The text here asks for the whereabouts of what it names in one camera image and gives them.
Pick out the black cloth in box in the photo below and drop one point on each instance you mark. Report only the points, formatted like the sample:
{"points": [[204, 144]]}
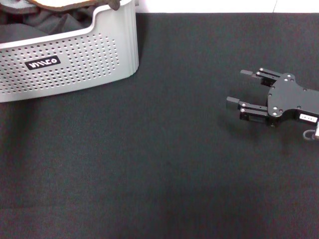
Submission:
{"points": [[37, 25]]}

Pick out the grey perforated storage box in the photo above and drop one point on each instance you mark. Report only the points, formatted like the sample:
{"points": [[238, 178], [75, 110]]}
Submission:
{"points": [[74, 72]]}

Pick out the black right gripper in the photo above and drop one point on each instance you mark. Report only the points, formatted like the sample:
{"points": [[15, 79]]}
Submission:
{"points": [[289, 97]]}

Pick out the yellow towel with black trim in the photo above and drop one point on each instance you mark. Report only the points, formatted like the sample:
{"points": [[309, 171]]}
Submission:
{"points": [[74, 2]]}

